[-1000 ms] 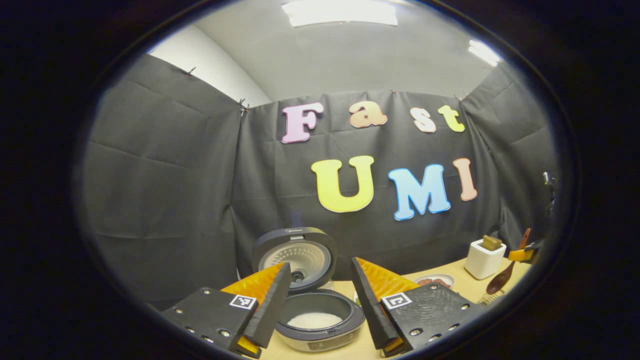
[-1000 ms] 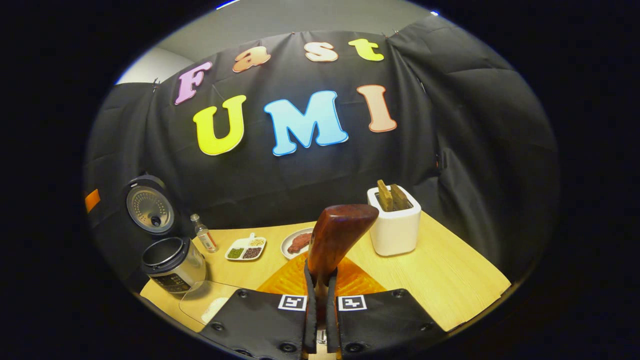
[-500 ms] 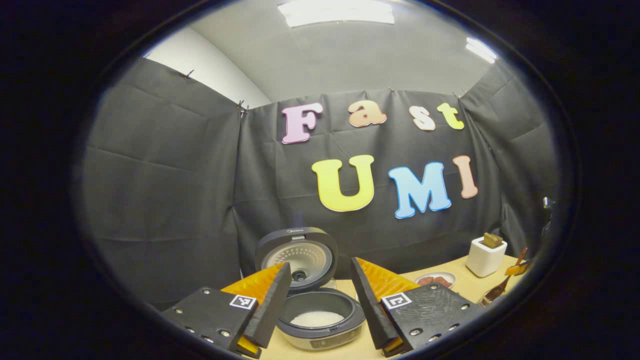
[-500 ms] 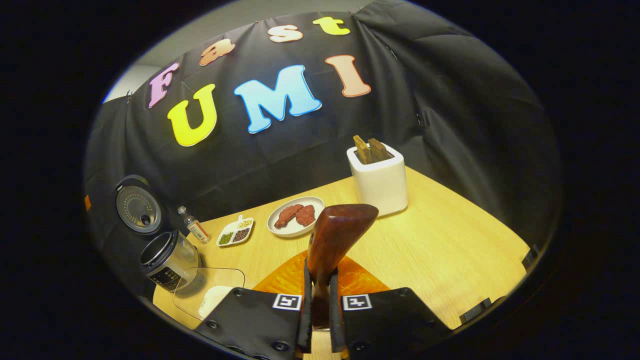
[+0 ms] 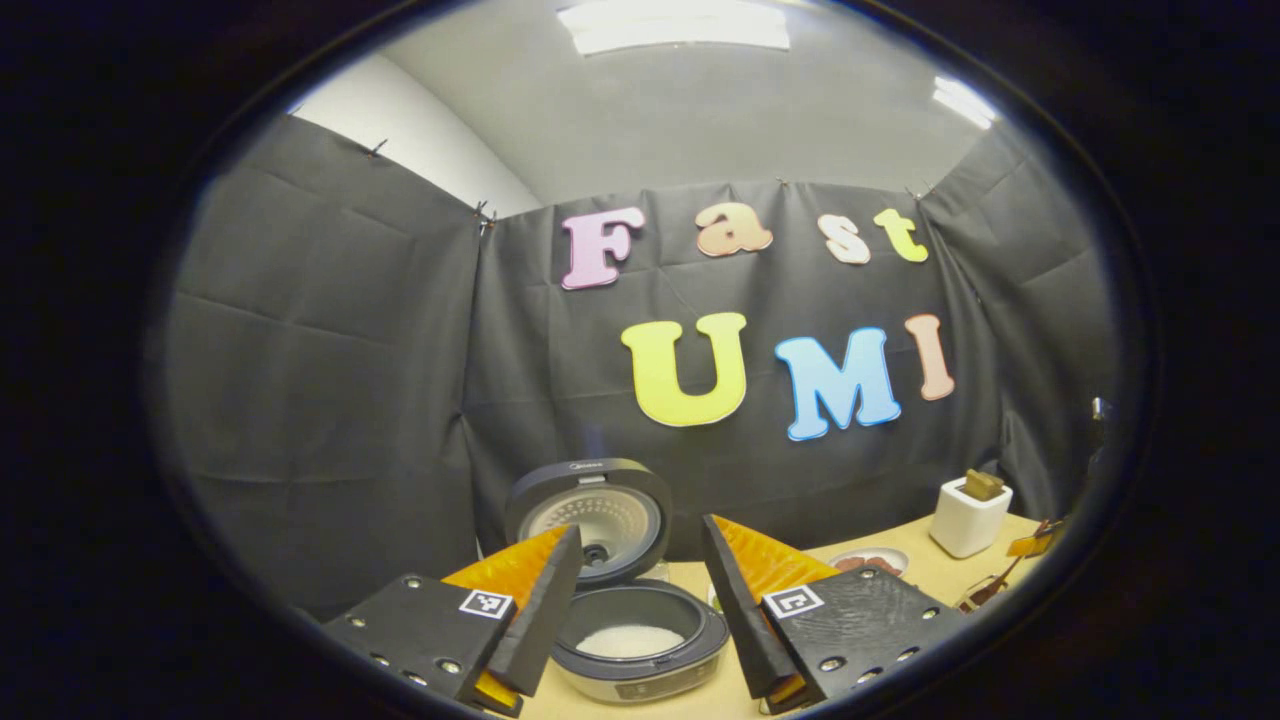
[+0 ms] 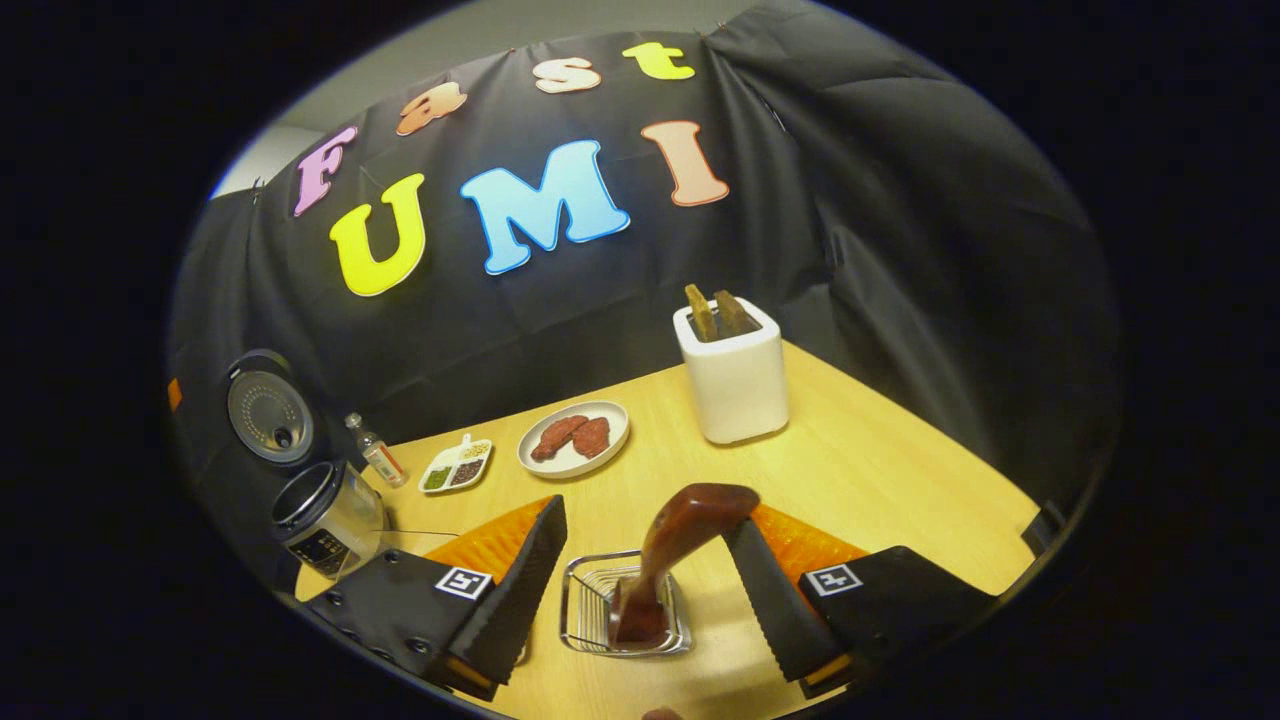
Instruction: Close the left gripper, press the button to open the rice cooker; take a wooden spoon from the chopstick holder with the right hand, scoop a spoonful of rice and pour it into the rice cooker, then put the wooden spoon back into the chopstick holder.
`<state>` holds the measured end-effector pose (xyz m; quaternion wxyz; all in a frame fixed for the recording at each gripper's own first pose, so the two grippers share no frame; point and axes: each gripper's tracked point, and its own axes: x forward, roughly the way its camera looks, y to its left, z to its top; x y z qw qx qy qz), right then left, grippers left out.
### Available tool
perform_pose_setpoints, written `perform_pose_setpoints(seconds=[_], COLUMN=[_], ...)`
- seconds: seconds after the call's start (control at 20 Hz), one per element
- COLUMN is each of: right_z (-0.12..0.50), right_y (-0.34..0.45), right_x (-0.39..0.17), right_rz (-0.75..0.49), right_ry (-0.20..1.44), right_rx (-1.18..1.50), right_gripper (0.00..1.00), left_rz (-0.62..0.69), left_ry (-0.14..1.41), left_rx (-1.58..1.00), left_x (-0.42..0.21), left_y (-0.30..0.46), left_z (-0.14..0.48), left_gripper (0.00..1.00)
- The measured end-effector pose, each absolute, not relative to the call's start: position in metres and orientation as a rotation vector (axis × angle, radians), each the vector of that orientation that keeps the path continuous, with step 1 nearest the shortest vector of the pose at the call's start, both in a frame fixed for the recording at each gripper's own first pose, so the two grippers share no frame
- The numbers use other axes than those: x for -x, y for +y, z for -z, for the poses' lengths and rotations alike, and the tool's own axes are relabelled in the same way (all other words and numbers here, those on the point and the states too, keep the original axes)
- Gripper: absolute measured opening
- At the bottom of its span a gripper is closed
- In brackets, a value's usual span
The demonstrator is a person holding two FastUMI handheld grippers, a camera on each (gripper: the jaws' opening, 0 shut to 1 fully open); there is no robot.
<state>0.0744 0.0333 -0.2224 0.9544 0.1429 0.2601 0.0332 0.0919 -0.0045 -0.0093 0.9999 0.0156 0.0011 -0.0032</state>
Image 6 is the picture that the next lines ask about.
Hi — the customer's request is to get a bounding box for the small clear bottle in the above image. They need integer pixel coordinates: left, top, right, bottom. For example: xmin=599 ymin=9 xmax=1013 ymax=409
xmin=345 ymin=413 xmax=409 ymax=489

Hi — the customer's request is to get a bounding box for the black silver rice cooker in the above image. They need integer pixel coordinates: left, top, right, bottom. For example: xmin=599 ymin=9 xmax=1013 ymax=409
xmin=225 ymin=349 xmax=391 ymax=581

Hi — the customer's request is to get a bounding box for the metal wire chopstick holder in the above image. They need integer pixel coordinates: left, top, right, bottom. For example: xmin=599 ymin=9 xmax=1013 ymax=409
xmin=559 ymin=550 xmax=693 ymax=658

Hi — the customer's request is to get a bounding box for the black backdrop cloth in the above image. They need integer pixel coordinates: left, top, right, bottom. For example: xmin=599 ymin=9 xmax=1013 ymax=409
xmin=170 ymin=0 xmax=1121 ymax=601

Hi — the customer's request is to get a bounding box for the white toaster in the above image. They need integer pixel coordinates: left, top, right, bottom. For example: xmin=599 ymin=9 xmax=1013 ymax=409
xmin=673 ymin=298 xmax=789 ymax=445

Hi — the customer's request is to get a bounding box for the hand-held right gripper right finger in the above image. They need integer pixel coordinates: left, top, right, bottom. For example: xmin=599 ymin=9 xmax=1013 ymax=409
xmin=725 ymin=505 xmax=1001 ymax=699

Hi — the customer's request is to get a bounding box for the white divided bean dish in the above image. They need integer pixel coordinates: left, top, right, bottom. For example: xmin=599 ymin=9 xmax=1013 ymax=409
xmin=418 ymin=433 xmax=493 ymax=494

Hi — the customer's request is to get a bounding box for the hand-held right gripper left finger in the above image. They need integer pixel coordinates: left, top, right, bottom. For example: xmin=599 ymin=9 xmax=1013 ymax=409
xmin=305 ymin=495 xmax=568 ymax=701

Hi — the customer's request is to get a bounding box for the round white plate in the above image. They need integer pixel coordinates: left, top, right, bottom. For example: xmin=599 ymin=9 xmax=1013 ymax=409
xmin=517 ymin=401 xmax=631 ymax=480

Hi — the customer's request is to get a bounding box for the dark wooden spoon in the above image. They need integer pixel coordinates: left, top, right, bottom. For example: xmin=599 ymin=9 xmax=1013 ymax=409
xmin=610 ymin=484 xmax=761 ymax=646

